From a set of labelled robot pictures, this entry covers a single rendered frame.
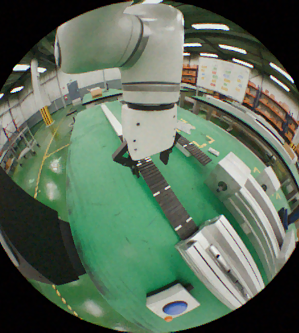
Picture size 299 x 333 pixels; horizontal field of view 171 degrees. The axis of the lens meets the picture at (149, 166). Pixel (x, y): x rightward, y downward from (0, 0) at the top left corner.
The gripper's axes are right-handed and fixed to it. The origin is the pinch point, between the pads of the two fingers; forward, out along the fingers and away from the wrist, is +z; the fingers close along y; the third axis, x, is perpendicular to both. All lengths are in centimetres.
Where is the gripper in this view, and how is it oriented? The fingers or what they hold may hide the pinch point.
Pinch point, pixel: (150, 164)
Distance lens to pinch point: 25.0
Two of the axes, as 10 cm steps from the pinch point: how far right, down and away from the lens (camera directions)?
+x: 5.0, 6.7, -5.5
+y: -8.7, 3.9, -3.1
